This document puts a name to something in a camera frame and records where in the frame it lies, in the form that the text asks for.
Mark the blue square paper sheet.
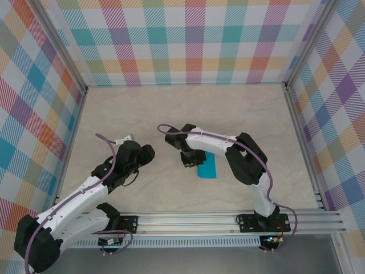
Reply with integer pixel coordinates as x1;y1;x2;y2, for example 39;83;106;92
196;152;218;180

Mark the aluminium table side rail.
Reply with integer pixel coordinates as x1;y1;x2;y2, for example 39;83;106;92
50;90;88;215
283;84;329;212

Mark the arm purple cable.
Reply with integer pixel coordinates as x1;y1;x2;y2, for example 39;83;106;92
157;123;299;253
24;133;134;274

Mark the perforated white cable tray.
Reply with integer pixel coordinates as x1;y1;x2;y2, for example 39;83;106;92
61;239;262;248

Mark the grey metal panel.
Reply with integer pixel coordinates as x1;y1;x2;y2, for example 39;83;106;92
36;247;343;274

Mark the left gripper thin black cable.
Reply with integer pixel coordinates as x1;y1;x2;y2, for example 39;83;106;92
121;170;140;188

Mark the aluminium frame leg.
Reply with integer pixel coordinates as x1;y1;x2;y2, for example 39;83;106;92
330;234;350;274

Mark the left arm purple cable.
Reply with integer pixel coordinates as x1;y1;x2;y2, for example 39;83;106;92
24;133;134;274

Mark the long aluminium base rail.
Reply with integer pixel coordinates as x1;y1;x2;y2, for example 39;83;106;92
31;210;347;237

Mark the aluminium frame post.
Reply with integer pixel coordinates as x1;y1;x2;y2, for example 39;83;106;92
30;0;89;94
283;0;339;89

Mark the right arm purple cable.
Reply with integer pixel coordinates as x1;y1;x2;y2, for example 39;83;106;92
157;123;299;253

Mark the right base thin black cable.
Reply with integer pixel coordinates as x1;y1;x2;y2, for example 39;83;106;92
235;207;259;225

